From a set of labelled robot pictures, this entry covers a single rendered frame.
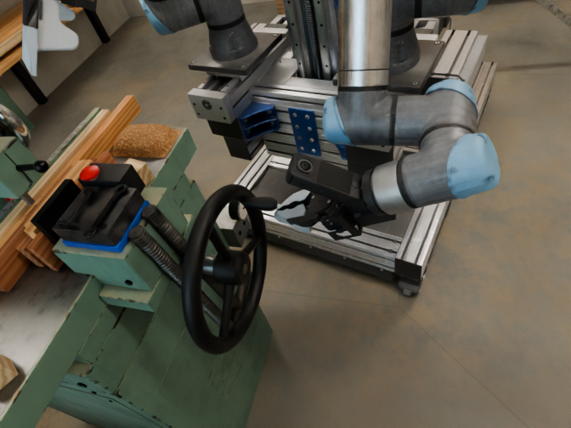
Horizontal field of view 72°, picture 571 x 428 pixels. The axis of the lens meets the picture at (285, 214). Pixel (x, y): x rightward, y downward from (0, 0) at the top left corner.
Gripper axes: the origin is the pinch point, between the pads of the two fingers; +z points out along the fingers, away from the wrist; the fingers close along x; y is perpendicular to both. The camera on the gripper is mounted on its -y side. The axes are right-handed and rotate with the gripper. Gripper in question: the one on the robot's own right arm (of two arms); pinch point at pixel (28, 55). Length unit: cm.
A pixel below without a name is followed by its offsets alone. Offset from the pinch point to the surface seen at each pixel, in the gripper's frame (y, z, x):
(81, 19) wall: 30, 82, 355
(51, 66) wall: 8, 114, 310
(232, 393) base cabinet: 51, 82, -12
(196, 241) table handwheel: 20.7, 13.3, -23.1
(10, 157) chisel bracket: -2.1, 15.7, -0.9
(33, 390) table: 1.9, 34.9, -28.4
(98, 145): 11.7, 21.0, 15.5
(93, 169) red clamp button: 8.4, 12.1, -8.1
